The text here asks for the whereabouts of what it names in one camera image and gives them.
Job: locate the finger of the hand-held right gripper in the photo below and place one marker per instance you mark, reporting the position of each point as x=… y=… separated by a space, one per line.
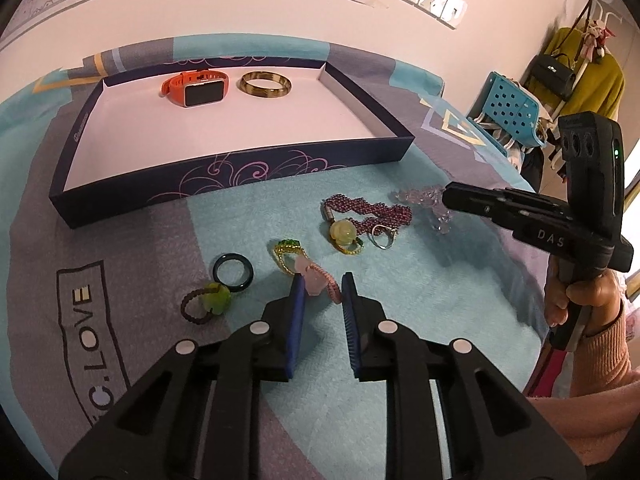
x=530 y=200
x=480 y=207

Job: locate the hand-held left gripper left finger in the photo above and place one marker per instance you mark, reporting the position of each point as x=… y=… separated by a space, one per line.
x=298 y=310

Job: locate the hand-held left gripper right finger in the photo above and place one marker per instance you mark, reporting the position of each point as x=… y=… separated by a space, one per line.
x=350 y=320

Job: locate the navy cardboard box tray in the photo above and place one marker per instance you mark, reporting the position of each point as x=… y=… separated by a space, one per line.
x=225 y=130

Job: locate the person's right hand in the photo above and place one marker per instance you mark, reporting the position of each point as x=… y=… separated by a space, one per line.
x=597 y=290

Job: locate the blue perforated plastic chair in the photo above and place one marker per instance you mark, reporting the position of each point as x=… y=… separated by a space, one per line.
x=510 y=105

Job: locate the mustard yellow coat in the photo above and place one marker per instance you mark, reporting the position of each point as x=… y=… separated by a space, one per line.
x=602 y=85

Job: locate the black handbag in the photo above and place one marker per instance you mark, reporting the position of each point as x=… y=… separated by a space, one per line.
x=552 y=75

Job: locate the pink white hanging plush charm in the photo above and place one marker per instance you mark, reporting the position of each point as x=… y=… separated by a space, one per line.
x=597 y=40

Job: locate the teal grey printed blanket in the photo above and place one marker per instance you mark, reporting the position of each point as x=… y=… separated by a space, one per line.
x=125 y=270

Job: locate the amber bangle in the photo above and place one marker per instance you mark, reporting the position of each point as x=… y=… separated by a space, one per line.
x=250 y=91

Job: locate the orange smartwatch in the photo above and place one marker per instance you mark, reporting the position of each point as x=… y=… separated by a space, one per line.
x=200 y=91

